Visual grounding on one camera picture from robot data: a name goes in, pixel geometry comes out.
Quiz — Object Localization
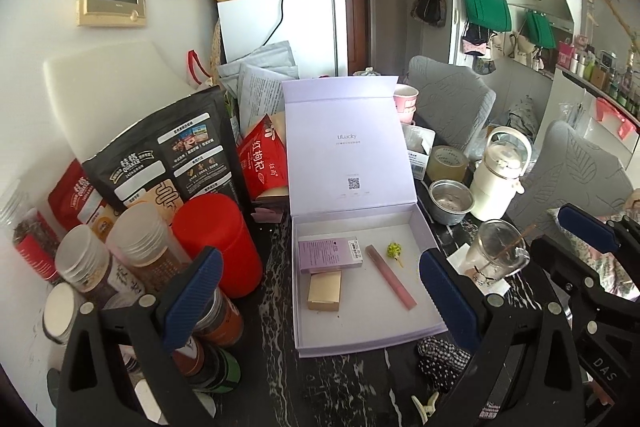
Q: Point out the black white gingham scrunchie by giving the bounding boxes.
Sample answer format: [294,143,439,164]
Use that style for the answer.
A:
[416,337,473,393]

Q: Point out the row of small bottles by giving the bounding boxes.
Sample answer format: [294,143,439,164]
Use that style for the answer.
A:
[555,39,640,118]

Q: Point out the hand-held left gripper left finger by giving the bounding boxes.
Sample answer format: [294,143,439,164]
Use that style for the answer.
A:
[57,246,224,427]

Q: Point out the grey foil packets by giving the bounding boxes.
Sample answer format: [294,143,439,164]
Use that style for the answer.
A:
[218,42,301,108]

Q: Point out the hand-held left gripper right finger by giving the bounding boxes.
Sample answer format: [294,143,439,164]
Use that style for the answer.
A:
[419,249,581,427]

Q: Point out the glass mug with cartoon print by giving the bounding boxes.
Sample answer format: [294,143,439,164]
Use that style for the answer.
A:
[467,219,530,283]

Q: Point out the red packet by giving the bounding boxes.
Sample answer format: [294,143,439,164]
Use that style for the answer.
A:
[48,159,121,243]

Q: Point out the printed paper sheet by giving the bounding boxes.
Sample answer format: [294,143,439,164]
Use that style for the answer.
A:
[239,63,301,128]

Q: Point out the cream bottle with handle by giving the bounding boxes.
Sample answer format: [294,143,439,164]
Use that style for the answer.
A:
[471,126,533,223]

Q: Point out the lavender gift box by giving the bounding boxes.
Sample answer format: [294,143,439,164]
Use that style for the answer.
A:
[281,76,449,359]

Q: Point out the black stand-up pouch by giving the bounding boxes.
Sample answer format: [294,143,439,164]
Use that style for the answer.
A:
[81,86,241,220]

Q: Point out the pink paper cups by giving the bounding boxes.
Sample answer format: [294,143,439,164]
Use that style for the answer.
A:
[392,83,420,125]

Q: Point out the slim pink tube box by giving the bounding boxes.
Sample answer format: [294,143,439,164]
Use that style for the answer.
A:
[365,244,418,310]

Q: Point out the red snack pouch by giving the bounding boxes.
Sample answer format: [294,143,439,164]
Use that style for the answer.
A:
[236,113,290,200]

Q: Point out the small gold box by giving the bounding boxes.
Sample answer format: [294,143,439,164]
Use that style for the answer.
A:
[306,270,343,312]

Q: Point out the steel bowl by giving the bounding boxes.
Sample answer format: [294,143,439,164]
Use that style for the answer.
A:
[429,179,475,225]

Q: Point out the red bag handle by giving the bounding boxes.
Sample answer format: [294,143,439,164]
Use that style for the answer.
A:
[187,50,213,88]

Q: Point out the cream hair claw clip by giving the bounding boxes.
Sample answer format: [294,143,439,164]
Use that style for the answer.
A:
[411,393,441,425]

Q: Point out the white cylindrical bottle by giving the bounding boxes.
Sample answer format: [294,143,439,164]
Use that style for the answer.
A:
[42,282,88,345]

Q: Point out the white paper napkin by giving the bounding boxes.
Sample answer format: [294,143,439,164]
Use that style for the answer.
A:
[446,243,512,295]

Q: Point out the group of clear spice jars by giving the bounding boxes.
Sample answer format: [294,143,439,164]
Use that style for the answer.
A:
[0,179,246,408]

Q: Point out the thin stirring stick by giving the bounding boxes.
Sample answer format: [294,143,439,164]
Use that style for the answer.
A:
[477,226,539,273]

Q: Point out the round woven mat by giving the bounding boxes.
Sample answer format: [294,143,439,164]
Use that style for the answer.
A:
[210,19,224,85]

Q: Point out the grey quilted chair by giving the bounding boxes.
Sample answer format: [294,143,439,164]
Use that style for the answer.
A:
[404,55,497,152]
[505,121,633,233]

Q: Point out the small purple box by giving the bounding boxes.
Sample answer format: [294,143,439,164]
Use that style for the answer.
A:
[298,236,364,275]

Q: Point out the white fridge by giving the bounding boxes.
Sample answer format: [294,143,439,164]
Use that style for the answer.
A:
[216,0,348,80]

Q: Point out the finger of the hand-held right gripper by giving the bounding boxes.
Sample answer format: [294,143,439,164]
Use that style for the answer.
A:
[557,203,640,258]
[530,234,640,324]

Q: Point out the black power cord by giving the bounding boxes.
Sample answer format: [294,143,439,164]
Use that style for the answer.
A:
[262,0,293,58]

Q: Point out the green tote bag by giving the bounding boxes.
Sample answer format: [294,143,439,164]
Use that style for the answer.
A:
[524,11,557,50]
[461,0,513,32]

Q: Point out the pink plastic bag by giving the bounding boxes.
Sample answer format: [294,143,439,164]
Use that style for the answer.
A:
[592,97,638,140]

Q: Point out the brown packing tape roll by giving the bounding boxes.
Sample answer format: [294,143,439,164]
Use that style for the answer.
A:
[429,145,471,182]

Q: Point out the red canister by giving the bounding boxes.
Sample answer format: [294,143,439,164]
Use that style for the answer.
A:
[172,193,264,299]

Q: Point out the white plastic board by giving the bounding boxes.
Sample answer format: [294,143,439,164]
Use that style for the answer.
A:
[42,41,221,168]

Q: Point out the brown door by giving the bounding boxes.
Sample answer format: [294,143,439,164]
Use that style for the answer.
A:
[325,0,371,78]

